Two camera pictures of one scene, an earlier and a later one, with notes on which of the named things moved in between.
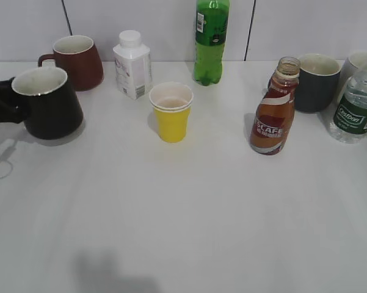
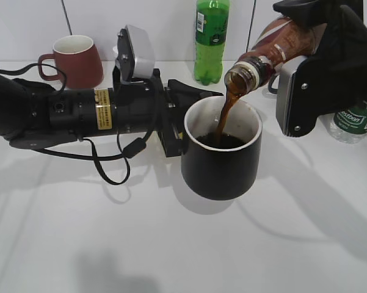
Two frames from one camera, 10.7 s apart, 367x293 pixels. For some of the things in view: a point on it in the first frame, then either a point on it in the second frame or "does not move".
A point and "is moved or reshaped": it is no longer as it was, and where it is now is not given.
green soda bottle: x=211 y=32 does not move
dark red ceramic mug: x=77 y=56 does not move
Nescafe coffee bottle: x=272 y=123 -> x=283 y=39
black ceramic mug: x=53 y=110 is moved or reshaped
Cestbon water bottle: x=355 y=118 does not move
